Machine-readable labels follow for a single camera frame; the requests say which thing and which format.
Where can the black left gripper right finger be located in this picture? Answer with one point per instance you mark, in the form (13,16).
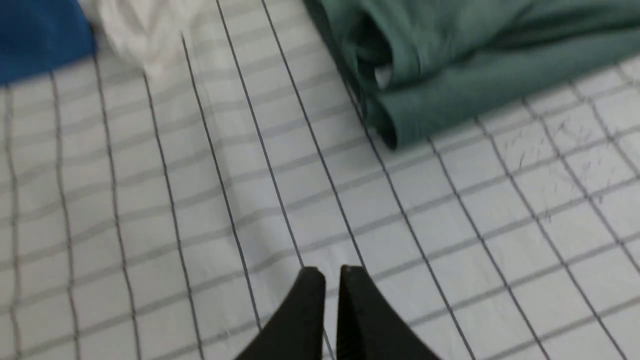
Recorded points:
(367,327)

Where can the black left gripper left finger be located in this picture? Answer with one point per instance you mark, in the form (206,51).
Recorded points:
(295,330)

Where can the green long-sleeve shirt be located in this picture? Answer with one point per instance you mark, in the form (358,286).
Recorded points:
(420,67)

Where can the white grid-pattern table cloth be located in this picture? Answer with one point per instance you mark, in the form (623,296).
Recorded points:
(167,219)

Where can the white garment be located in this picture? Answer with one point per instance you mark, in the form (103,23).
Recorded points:
(146,34)

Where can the blue garment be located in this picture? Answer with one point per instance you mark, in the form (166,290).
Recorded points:
(39,36)

